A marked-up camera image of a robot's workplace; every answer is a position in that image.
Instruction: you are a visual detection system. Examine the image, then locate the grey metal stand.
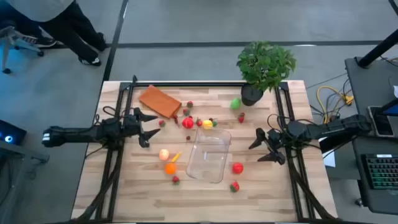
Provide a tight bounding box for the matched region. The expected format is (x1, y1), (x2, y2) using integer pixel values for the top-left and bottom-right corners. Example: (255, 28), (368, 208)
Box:
(0, 141), (50, 224)

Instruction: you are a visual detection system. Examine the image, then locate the black device with blue light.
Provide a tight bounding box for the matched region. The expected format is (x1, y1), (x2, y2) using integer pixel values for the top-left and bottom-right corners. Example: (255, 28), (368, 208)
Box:
(0, 119), (27, 146)

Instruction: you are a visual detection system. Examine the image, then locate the green leafy plant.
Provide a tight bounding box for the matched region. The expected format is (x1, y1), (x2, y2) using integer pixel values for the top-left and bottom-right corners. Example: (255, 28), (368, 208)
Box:
(236, 40), (297, 93)

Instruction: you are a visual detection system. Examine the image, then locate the black aluminium rig frame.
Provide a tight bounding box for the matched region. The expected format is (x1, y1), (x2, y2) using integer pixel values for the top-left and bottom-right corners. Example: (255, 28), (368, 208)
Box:
(70, 74), (345, 224)

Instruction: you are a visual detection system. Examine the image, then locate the grey office chair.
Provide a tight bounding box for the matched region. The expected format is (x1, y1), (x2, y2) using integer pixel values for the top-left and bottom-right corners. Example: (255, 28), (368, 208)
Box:
(0, 21), (45, 75)

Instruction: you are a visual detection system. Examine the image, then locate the black pole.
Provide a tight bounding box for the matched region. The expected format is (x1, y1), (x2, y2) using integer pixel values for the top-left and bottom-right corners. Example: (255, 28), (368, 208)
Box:
(356, 29), (398, 68)

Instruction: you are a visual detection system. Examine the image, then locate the black plant pot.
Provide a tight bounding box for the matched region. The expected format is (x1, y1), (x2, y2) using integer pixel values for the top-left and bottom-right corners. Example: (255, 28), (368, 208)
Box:
(241, 83), (265, 107)

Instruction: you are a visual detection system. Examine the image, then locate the yellow cable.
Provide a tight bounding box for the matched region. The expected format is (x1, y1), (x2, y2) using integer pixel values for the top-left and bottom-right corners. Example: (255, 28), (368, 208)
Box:
(316, 85), (354, 124)

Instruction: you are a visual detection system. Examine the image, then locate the white paper sheet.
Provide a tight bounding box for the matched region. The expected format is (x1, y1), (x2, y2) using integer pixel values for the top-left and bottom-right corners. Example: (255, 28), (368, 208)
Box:
(318, 136), (337, 168)

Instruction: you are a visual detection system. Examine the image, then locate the person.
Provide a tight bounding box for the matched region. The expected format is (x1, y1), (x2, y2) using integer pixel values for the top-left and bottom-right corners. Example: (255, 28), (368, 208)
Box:
(0, 0), (108, 67)

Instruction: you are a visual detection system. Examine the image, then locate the black phone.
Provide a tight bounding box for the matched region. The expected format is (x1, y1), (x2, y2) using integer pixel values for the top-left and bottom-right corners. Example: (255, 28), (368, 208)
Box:
(368, 105), (395, 138)

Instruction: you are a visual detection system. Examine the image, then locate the clear plastic container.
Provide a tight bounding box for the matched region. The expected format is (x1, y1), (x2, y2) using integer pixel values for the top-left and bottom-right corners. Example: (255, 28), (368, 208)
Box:
(185, 126), (233, 184)

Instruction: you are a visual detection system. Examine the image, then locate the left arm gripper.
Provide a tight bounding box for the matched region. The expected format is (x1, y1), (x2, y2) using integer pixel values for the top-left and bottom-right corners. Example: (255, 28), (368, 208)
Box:
(122, 107), (162, 149)

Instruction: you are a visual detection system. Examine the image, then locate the black backlit keyboard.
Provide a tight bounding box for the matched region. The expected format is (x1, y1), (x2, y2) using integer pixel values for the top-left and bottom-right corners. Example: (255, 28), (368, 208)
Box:
(361, 153), (398, 190)

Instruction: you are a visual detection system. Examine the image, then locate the orange folded cloth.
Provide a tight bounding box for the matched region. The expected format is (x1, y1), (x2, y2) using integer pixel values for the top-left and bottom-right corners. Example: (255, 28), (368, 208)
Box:
(139, 84), (183, 119)

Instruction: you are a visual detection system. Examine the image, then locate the grey side desk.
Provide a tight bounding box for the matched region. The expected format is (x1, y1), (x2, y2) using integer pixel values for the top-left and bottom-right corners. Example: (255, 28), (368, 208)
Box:
(344, 57), (398, 216)

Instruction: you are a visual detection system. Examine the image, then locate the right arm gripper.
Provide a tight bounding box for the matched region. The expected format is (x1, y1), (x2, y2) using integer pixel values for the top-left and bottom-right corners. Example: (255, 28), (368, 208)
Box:
(248, 127), (290, 166)

